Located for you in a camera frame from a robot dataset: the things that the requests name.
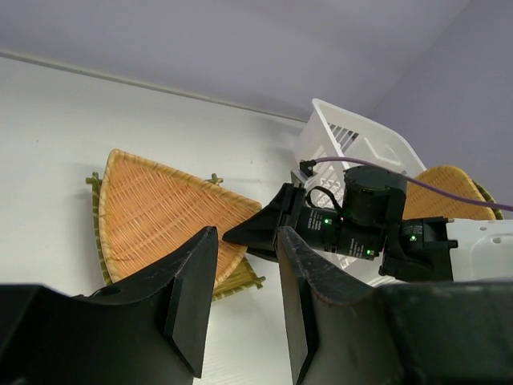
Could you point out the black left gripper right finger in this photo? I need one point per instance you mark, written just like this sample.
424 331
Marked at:
342 331

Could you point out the curved green-rimmed bamboo plate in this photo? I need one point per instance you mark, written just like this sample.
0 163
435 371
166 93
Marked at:
421 202

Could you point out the square green-rimmed bamboo plate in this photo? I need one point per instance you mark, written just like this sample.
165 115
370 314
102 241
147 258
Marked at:
242 278

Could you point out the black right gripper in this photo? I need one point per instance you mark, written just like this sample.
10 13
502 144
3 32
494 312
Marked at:
319 227

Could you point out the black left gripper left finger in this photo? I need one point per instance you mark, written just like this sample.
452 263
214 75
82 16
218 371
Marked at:
149 328

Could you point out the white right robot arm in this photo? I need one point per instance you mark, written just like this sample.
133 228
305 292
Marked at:
368 224

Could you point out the orange woven bamboo plate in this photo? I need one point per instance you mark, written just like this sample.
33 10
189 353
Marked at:
147 210

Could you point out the white plastic dish rack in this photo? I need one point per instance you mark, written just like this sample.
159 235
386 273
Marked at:
334 131

